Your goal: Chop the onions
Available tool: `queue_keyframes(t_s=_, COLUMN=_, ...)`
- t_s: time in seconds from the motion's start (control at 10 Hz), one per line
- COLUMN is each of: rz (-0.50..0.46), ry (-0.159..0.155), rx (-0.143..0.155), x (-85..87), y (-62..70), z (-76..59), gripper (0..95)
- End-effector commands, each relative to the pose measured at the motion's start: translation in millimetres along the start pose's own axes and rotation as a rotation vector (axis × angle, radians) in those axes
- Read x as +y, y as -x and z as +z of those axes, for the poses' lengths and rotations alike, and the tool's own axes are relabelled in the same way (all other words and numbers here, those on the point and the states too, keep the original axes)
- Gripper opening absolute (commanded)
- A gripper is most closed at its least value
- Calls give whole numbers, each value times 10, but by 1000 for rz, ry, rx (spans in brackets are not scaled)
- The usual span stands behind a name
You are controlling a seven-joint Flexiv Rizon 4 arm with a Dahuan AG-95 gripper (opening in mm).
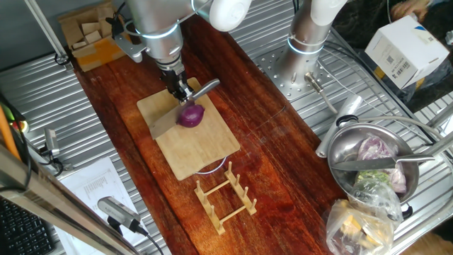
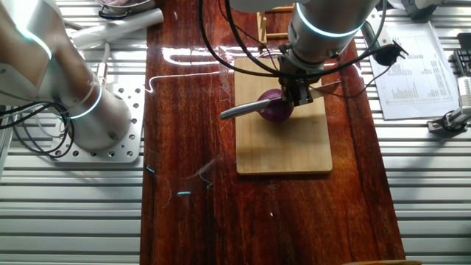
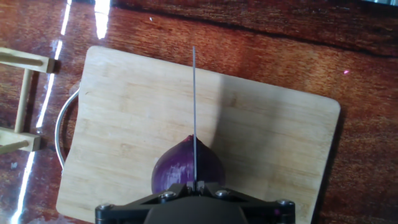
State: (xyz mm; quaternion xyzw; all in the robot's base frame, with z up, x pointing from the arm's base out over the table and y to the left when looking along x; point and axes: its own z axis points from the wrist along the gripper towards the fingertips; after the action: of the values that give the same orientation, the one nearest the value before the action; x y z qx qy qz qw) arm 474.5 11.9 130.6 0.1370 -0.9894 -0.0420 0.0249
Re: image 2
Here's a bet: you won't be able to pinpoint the printed paper sheet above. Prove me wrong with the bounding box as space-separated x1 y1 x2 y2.
364 21 461 121

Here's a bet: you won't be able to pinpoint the white plastic roll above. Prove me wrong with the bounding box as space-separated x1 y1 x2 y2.
69 7 165 52

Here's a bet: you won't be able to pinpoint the silver bar-shaped camera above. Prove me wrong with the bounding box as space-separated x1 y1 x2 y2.
456 75 471 108

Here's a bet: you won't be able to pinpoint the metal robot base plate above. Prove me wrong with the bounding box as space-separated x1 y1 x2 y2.
49 82 146 165

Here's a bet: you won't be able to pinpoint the glossy wood-grain table mat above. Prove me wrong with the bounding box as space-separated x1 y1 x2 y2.
139 0 406 265

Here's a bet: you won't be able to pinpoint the thick black gripper cable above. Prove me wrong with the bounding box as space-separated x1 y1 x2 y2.
197 0 291 79

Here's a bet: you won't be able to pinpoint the bamboo cutting board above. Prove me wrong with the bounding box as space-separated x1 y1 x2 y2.
233 55 334 176

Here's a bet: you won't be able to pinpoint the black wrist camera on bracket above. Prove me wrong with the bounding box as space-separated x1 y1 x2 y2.
360 16 409 67

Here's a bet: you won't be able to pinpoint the purple onion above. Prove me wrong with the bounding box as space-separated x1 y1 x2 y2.
256 88 295 124

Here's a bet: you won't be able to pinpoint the steel bowl with black handles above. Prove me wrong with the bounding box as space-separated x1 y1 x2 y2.
93 0 155 20

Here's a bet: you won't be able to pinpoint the wooden knife rack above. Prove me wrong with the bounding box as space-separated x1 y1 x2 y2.
256 4 295 46

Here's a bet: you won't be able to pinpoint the grey metal mount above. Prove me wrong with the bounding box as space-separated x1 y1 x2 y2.
400 0 445 20

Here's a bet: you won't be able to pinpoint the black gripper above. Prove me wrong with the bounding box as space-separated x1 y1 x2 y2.
277 60 323 107

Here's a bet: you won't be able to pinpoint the steel cleaver knife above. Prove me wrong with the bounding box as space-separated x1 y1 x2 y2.
219 79 342 121

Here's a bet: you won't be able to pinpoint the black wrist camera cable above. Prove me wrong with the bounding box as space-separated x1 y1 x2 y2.
308 43 394 79

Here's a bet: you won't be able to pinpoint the black looped robot cables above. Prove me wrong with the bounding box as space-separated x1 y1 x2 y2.
0 101 77 159

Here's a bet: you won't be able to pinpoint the grey cable with metal connector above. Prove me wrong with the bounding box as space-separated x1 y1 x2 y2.
96 42 112 88

